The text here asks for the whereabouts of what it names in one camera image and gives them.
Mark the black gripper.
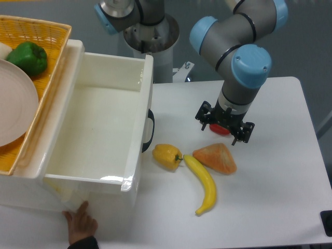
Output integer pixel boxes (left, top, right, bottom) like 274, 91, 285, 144
195, 101, 255, 145

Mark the dark sleeve forearm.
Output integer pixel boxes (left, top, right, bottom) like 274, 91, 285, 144
68, 236, 99, 249

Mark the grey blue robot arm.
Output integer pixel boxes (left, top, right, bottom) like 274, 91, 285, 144
94, 1, 288, 143

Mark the triangle orange bread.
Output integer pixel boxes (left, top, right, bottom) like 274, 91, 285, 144
192, 143, 237, 175

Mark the person's hand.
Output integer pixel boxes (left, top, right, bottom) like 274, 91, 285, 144
62, 201, 98, 245

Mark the red object under gripper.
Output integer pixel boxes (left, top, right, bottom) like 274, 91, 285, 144
209, 124, 230, 135

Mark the yellow bell pepper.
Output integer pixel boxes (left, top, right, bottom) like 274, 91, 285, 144
152, 144, 183, 171

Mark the yellow banana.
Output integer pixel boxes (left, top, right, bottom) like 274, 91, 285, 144
183, 155, 217, 216

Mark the white open drawer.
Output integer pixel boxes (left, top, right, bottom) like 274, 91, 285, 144
43, 52, 154, 211

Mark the black object at table edge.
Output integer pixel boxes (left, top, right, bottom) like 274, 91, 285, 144
320, 210, 332, 237

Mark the yellow woven basket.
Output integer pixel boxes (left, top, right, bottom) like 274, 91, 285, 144
1, 15, 72, 175

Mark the green bell pepper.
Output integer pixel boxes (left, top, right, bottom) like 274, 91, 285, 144
6, 41, 48, 76

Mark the pink plate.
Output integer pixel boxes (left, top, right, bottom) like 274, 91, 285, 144
1, 60, 39, 146

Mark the white plastic drawer unit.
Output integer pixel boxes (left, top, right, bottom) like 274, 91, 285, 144
1, 39, 89, 212

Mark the white round vegetable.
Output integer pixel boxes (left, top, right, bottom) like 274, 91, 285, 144
0, 43, 12, 60

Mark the black drawer handle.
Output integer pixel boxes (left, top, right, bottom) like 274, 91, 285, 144
142, 109, 155, 152

